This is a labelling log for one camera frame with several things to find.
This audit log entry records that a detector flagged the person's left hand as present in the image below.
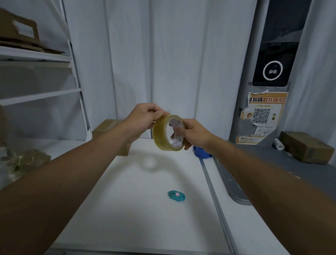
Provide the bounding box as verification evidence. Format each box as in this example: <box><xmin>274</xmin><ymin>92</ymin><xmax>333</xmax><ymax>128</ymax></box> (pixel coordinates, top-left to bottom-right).
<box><xmin>123</xmin><ymin>103</ymin><xmax>170</xmax><ymax>143</ymax></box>

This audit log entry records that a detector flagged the person's right hand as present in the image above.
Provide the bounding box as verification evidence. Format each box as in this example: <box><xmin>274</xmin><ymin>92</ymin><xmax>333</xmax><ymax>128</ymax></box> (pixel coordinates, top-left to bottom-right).
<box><xmin>170</xmin><ymin>119</ymin><xmax>218</xmax><ymax>155</ymax></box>

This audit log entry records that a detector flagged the clear packing tape roll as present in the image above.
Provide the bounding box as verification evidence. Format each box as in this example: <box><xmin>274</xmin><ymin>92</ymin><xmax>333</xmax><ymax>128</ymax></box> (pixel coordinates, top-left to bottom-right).
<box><xmin>152</xmin><ymin>115</ymin><xmax>185</xmax><ymax>152</ymax></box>

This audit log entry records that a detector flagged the person's right forearm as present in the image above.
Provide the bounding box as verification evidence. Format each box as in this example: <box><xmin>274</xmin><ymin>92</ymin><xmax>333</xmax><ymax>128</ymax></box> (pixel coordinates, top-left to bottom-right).
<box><xmin>205</xmin><ymin>138</ymin><xmax>336</xmax><ymax>255</ymax></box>

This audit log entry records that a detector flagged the person's left forearm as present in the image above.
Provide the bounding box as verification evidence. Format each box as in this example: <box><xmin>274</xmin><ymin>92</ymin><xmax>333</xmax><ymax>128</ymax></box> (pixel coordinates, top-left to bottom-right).
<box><xmin>0</xmin><ymin>121</ymin><xmax>133</xmax><ymax>255</ymax></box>

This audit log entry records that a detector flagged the blue tape roll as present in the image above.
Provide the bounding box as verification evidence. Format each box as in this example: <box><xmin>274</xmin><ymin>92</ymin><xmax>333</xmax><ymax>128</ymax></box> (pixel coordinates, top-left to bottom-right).
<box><xmin>193</xmin><ymin>146</ymin><xmax>212</xmax><ymax>159</ymax></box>

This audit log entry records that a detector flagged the brown cardboard box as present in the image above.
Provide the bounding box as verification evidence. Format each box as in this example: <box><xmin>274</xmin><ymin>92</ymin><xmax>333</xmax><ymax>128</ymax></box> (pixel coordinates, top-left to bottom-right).
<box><xmin>92</xmin><ymin>119</ymin><xmax>131</xmax><ymax>156</ymax></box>

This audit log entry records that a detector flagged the white curtain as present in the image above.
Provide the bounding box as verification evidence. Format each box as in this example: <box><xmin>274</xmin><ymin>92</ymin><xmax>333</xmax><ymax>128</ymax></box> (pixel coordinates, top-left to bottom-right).
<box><xmin>63</xmin><ymin>0</ymin><xmax>336</xmax><ymax>158</ymax></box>

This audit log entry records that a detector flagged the teal box cutter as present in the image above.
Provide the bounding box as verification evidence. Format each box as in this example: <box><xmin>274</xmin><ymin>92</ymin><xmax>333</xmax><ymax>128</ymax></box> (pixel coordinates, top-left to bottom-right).
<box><xmin>168</xmin><ymin>190</ymin><xmax>186</xmax><ymax>202</ymax></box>

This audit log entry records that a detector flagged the orange paper poster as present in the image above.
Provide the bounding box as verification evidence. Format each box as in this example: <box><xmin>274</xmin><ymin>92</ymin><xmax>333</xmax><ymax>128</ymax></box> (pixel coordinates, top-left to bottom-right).
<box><xmin>235</xmin><ymin>90</ymin><xmax>289</xmax><ymax>145</ymax></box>

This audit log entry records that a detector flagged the grey kiosk machine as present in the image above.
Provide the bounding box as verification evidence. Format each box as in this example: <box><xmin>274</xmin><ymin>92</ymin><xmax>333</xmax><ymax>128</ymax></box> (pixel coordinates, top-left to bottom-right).
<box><xmin>214</xmin><ymin>0</ymin><xmax>336</xmax><ymax>206</ymax></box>

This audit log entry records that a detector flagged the black scanner screen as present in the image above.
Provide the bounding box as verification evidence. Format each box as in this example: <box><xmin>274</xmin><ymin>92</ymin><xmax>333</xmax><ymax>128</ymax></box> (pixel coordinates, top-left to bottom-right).
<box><xmin>252</xmin><ymin>0</ymin><xmax>312</xmax><ymax>88</ymax></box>

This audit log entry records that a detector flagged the taped brown cardboard parcel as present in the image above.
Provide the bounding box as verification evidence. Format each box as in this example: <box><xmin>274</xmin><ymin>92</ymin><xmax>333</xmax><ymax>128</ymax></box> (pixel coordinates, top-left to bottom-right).
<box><xmin>279</xmin><ymin>131</ymin><xmax>335</xmax><ymax>165</ymax></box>

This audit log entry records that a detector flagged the white metal shelf rack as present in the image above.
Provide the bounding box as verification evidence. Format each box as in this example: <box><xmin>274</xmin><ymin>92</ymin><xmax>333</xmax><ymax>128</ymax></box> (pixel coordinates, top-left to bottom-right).
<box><xmin>0</xmin><ymin>0</ymin><xmax>93</xmax><ymax>147</ymax></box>

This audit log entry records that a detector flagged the crumpled clear plastic wrap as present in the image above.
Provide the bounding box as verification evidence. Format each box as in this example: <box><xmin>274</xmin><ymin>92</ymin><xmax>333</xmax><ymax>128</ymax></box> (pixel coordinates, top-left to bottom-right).
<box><xmin>0</xmin><ymin>149</ymin><xmax>52</xmax><ymax>182</ymax></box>

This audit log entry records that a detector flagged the labelled cardboard box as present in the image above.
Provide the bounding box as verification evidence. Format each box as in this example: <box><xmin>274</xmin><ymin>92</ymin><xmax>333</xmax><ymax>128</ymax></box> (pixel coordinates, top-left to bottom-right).
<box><xmin>0</xmin><ymin>8</ymin><xmax>65</xmax><ymax>54</ymax></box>

